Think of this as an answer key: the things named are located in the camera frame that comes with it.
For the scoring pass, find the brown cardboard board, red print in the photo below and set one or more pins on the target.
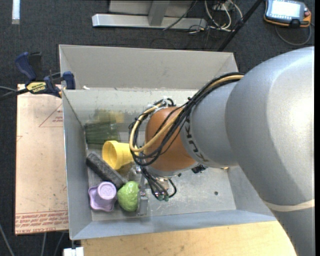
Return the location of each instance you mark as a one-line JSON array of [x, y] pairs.
[[40, 160]]

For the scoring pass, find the grey metal bin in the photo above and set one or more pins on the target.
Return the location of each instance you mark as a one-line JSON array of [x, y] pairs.
[[200, 197]]

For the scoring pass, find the black cylinder on white bracket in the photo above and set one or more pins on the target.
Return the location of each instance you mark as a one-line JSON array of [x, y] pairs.
[[198, 169]]

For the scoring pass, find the yellow plastic cup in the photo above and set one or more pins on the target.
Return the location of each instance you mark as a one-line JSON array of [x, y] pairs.
[[117, 153]]

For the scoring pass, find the dark grey flat block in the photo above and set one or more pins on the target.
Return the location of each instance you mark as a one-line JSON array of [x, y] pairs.
[[105, 168]]

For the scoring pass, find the light green lumpy toy fruit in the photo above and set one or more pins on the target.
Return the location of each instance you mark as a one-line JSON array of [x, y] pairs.
[[128, 197]]

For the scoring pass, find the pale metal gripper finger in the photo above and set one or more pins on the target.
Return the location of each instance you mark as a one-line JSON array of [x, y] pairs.
[[143, 206], [140, 180]]

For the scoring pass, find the lilac flower-shaped cup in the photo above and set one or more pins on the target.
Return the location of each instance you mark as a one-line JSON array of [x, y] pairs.
[[103, 197]]

